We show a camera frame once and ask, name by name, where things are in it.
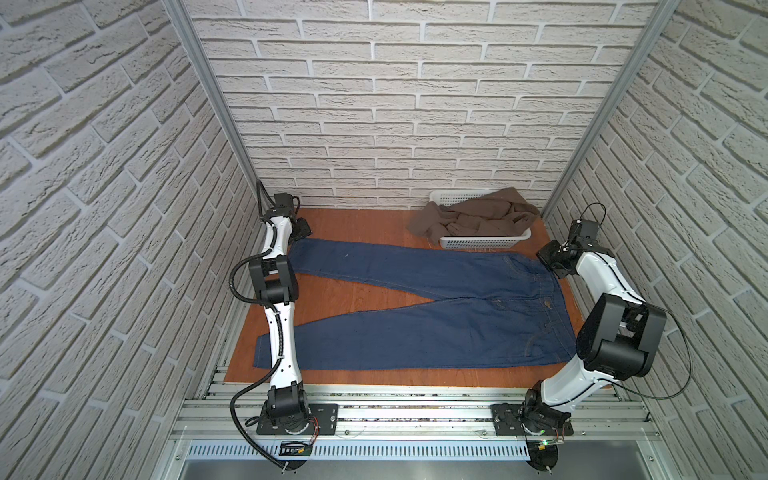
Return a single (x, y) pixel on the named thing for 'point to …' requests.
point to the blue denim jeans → (509, 312)
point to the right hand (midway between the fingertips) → (540, 252)
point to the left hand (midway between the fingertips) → (300, 228)
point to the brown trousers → (501, 211)
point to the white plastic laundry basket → (448, 197)
